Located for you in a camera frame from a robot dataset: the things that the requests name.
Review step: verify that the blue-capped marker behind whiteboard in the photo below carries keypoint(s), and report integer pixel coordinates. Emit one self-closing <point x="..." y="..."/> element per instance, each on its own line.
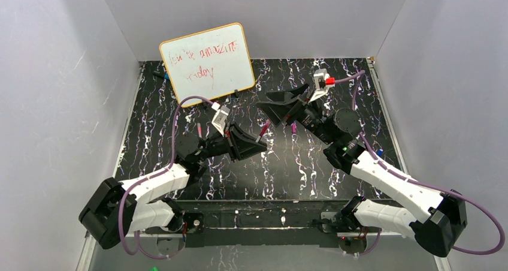
<point x="164" y="76"/>

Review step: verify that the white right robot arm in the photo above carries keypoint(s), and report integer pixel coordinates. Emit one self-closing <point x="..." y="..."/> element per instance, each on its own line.
<point x="435" y="219"/>

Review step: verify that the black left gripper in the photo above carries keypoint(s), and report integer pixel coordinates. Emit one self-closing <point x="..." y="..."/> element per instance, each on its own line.
<point x="230" y="142"/>

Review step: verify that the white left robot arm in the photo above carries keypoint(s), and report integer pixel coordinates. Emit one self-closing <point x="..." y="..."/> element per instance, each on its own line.
<point x="118" y="208"/>

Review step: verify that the red gel pen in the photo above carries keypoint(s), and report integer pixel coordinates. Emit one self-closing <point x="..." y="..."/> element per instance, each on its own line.
<point x="263" y="131"/>

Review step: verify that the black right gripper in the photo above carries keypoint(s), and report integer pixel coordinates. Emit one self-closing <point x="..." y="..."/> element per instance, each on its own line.
<point x="295" y="110"/>

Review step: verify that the small orange-framed whiteboard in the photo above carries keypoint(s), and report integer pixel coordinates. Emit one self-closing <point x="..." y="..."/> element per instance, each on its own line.
<point x="208" y="64"/>

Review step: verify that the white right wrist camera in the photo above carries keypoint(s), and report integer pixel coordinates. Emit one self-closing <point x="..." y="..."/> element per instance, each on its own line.
<point x="323" y="82"/>

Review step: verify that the pink highlighter pen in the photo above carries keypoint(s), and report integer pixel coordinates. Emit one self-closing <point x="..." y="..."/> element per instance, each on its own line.
<point x="199" y="130"/>

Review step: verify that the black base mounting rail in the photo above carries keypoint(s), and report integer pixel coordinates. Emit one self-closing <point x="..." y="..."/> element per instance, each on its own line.
<point x="268" y="222"/>

